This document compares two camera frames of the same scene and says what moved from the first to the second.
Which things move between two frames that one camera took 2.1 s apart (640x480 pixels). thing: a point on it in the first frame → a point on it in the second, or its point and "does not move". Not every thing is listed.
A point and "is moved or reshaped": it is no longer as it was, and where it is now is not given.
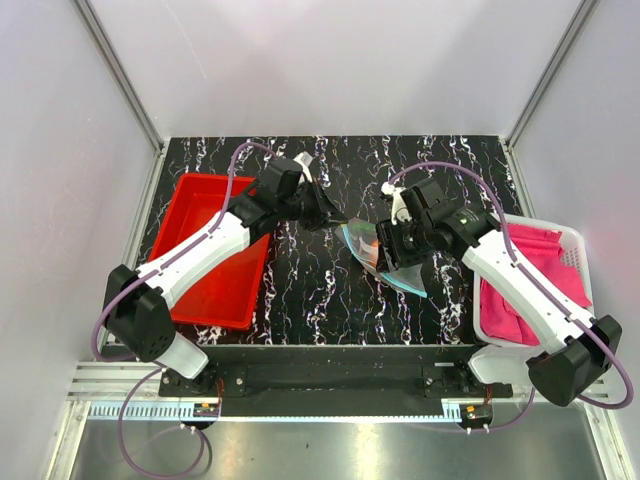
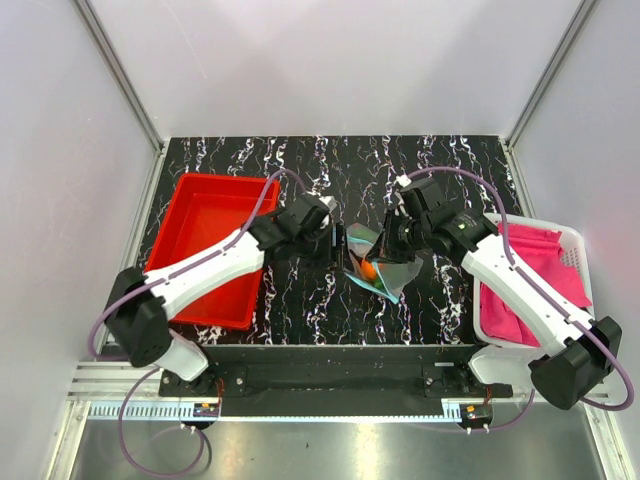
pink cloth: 541,251 does not move
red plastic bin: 230,296 does not move
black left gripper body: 304,207 → 319,244
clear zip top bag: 357,236 is moved or reshaped
